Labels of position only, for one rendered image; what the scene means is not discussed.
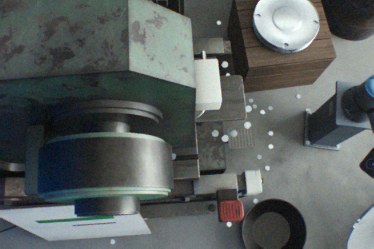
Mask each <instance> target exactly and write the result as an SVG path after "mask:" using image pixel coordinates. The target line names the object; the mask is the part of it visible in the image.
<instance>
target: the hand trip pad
mask: <svg viewBox="0 0 374 249"><path fill-rule="evenodd" d="M218 215H219V218H220V220H222V221H223V222H235V221H240V220H242V219H243V217H244V210H243V205H242V202H241V201H240V200H228V201H222V202H219V204H218Z"/></svg>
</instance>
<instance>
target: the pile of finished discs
mask: <svg viewBox="0 0 374 249"><path fill-rule="evenodd" d="M252 25H253V27H254V32H255V33H256V35H257V37H258V39H259V40H260V41H261V42H262V43H263V44H265V45H266V46H267V47H268V48H269V49H271V50H275V51H278V52H282V53H290V52H298V51H300V50H302V49H304V48H306V47H307V46H308V45H309V44H310V43H311V42H312V40H313V39H314V38H315V36H316V34H317V32H318V31H319V15H318V13H317V10H316V8H315V6H314V5H313V4H312V3H311V2H310V1H309V0H260V1H259V2H258V5H257V6H256V8H255V10H254V15H253V18H252Z"/></svg>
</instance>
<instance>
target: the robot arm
mask: <svg viewBox="0 0 374 249"><path fill-rule="evenodd" d="M341 107H342V110H343V113H344V114H345V115H346V116H347V117H348V118H349V119H350V120H351V121H354V122H357V123H366V122H368V121H369V123H370V125H371V128H372V132H373V135H374V75H371V76H369V77H368V78H367V79H366V80H365V81H364V82H363V83H362V84H361V85H355V86H353V87H350V88H349V89H348V90H347V91H345V92H344V93H343V96H342V98H341ZM359 167H360V169H361V170H363V171H364V172H365V173H366V174H368V175H369V176H370V177H372V178H373V179H374V147H373V148H372V149H371V151H370V152H369V153H368V154H367V156H366V157H364V159H363V161H362V162H361V163H360V164H359Z"/></svg>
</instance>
